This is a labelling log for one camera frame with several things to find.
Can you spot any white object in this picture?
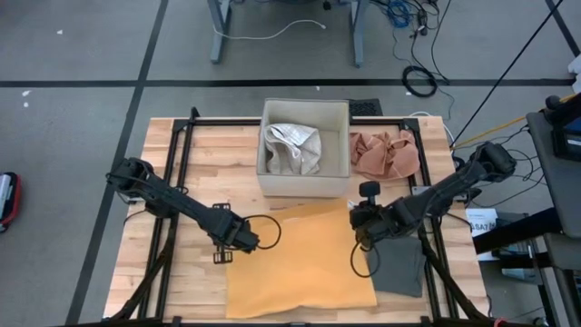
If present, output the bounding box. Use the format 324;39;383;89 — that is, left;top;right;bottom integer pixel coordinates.
566;53;581;94

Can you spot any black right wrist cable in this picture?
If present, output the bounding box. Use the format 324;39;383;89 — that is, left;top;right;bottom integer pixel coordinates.
349;240;380;279

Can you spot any red and black bag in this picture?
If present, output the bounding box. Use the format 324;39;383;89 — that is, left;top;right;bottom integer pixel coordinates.
0;171;23;235

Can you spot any yellow cable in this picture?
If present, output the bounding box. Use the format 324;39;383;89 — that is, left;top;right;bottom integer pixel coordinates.
451;93;580;151

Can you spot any coiled black cable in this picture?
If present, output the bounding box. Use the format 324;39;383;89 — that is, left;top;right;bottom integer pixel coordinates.
400;64;439;99

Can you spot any black power adapter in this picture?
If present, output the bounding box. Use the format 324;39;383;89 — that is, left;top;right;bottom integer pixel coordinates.
415;6;431;38

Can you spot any white printed paper label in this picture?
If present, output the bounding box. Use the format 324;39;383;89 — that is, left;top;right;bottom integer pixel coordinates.
466;207;500;263

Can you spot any beige fabric storage box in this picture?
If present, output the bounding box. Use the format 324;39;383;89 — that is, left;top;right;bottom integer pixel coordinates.
256;98;351;200

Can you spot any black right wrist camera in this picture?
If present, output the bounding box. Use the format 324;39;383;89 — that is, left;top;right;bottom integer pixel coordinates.
358;180;381;205

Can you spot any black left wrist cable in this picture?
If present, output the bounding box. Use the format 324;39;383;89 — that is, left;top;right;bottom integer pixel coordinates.
242;213;282;251

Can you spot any salmon pink towel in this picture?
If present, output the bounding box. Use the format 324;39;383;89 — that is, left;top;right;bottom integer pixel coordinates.
349;130;421;182

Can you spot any white floor cable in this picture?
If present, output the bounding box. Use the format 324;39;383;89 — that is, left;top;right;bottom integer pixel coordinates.
212;18;328;42

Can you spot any blue cable bundle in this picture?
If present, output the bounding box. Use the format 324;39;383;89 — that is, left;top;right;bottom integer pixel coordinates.
385;0;412;29

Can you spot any grey side cart top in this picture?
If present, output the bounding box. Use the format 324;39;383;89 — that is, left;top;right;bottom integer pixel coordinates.
526;111;581;240

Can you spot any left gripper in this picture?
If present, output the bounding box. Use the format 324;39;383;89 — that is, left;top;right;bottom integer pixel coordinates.
212;202;261;266

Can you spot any grey metal stand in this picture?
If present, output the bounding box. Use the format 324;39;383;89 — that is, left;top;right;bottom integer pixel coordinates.
542;232;581;327

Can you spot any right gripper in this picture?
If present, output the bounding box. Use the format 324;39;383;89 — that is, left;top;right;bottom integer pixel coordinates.
349;201;410;251

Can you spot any grey desk leg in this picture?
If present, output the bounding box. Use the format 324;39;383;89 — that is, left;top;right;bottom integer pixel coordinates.
349;0;367;69
207;0;233;64

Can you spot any black cart beam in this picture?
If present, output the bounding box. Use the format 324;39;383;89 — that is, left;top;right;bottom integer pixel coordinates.
471;206;564;255

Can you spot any white plaid towel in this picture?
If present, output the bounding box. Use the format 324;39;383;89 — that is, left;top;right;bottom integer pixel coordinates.
262;123;322;176

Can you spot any black metal table frame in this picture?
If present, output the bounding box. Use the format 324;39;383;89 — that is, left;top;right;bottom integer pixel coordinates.
106;106;491;327

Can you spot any long straight black pole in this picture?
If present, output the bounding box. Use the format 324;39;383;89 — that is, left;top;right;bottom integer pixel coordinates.
448;0;566;149

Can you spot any mustard yellow towel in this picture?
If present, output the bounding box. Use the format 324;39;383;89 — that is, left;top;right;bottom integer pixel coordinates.
225;198;379;320

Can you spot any black perforated floor mat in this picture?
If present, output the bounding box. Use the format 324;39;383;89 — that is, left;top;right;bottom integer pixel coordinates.
348;98;384;117

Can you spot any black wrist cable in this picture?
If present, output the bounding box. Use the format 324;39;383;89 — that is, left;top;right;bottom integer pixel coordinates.
349;240;380;279
242;213;282;251

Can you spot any grey metal base plate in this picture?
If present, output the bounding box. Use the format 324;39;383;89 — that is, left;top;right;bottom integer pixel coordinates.
410;184;473;202

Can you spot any dark grey waffle towel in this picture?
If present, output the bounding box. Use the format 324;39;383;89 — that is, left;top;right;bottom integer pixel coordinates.
366;233;427;299

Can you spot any black device on cart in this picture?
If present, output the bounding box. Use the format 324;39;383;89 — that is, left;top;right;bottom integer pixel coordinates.
544;94;581;163

